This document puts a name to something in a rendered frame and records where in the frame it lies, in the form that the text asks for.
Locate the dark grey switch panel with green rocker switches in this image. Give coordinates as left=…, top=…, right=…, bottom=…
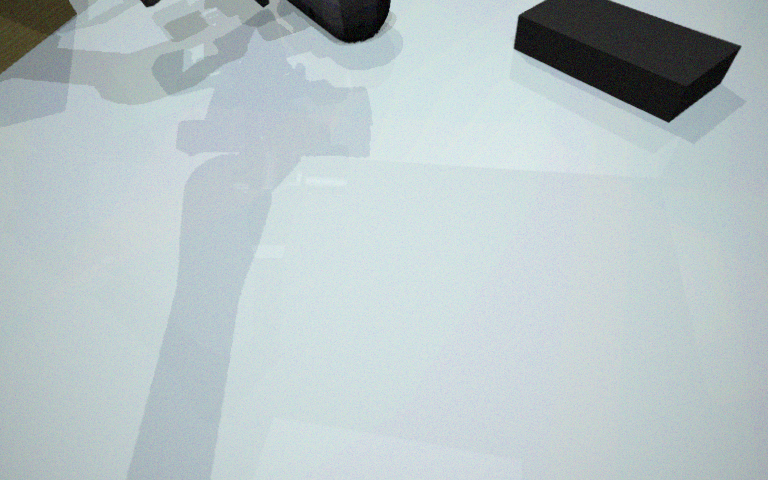
left=287, top=0, right=391, bottom=44

